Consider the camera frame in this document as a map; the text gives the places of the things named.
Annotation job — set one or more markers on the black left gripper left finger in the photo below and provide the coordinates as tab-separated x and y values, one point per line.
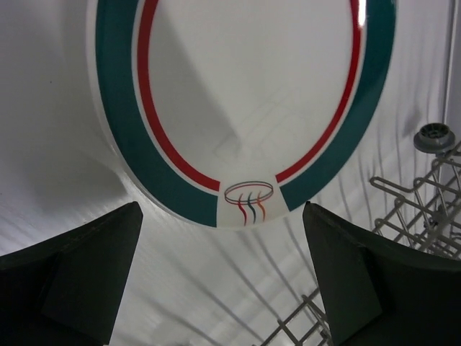
67	290

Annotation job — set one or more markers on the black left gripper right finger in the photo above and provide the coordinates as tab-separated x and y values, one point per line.
378	292

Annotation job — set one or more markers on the grey wire dish rack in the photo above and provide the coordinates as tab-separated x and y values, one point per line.
421	211

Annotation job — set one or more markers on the green red rimmed plate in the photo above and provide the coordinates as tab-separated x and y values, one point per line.
230	114

